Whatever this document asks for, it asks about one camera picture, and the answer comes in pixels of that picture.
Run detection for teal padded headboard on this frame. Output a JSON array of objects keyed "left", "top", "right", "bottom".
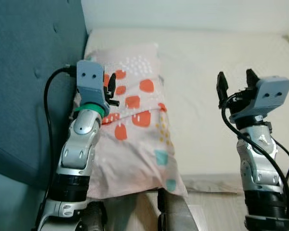
[{"left": 0, "top": 0, "right": 90, "bottom": 191}]

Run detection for grey robot leg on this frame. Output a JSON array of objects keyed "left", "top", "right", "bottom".
[
  {"left": 157, "top": 188, "right": 201, "bottom": 231},
  {"left": 81, "top": 202, "right": 107, "bottom": 231}
]

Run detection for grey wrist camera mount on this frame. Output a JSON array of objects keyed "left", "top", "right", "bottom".
[
  {"left": 76, "top": 60, "right": 109, "bottom": 115},
  {"left": 230, "top": 76, "right": 289, "bottom": 125}
]

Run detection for cream sheeted mattress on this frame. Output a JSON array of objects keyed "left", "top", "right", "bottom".
[{"left": 82, "top": 26, "right": 289, "bottom": 194}]

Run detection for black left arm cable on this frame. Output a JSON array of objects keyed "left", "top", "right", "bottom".
[{"left": 36, "top": 66, "right": 78, "bottom": 231}]

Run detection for pink pillow orange spots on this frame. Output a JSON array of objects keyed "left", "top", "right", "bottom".
[{"left": 72, "top": 42, "right": 188, "bottom": 200}]

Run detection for grey robot right leg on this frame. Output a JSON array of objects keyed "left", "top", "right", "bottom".
[{"left": 157, "top": 188, "right": 201, "bottom": 231}]

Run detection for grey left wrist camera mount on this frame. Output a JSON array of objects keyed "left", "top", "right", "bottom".
[{"left": 76, "top": 60, "right": 109, "bottom": 115}]

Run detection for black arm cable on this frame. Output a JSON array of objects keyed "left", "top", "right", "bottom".
[
  {"left": 221, "top": 94, "right": 289, "bottom": 227},
  {"left": 36, "top": 66, "right": 78, "bottom": 231}
]

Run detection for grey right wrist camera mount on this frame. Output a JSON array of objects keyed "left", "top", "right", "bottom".
[{"left": 230, "top": 76, "right": 289, "bottom": 125}]

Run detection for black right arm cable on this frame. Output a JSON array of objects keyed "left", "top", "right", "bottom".
[{"left": 221, "top": 94, "right": 289, "bottom": 227}]

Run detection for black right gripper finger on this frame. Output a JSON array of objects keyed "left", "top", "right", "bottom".
[
  {"left": 246, "top": 69, "right": 261, "bottom": 90},
  {"left": 217, "top": 71, "right": 230, "bottom": 104}
]

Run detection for grey robot left leg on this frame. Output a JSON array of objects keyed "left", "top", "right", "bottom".
[{"left": 81, "top": 202, "right": 107, "bottom": 231}]

